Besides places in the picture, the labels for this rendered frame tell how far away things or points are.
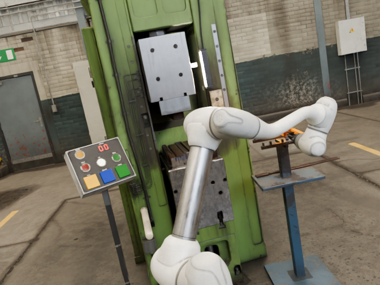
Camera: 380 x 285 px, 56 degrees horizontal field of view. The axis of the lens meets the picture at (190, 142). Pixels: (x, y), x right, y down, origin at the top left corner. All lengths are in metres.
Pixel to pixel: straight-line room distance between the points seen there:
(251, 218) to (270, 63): 6.12
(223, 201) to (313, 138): 0.93
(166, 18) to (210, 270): 1.72
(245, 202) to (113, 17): 1.59
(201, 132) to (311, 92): 7.59
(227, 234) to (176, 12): 1.55
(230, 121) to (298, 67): 7.51
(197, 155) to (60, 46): 7.30
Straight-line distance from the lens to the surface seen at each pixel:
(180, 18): 2.53
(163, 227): 2.68
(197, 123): 1.47
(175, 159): 2.40
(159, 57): 2.34
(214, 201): 2.47
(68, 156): 2.20
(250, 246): 2.92
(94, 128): 7.85
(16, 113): 8.97
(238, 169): 2.68
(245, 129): 1.39
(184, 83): 2.36
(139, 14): 2.51
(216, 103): 2.53
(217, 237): 2.59
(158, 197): 2.60
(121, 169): 2.22
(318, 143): 1.77
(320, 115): 1.77
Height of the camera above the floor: 1.53
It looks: 11 degrees down
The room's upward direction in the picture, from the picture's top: 11 degrees counter-clockwise
